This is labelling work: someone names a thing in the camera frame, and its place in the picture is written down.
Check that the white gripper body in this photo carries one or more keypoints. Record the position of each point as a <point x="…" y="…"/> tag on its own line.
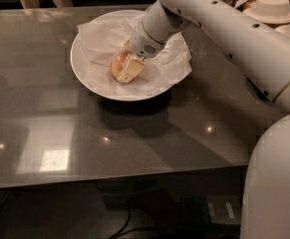
<point x="141" y="43"/>

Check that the red yellow apple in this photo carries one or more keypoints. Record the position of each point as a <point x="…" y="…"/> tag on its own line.
<point x="117" y="64"/>

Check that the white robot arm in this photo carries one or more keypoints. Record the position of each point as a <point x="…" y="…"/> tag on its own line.
<point x="263" y="55"/>

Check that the white crumpled paper sheet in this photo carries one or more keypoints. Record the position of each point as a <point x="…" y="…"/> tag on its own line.
<point x="101" y="40"/>

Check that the dark box with labels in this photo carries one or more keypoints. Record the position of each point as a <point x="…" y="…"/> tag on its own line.
<point x="215" y="209"/>

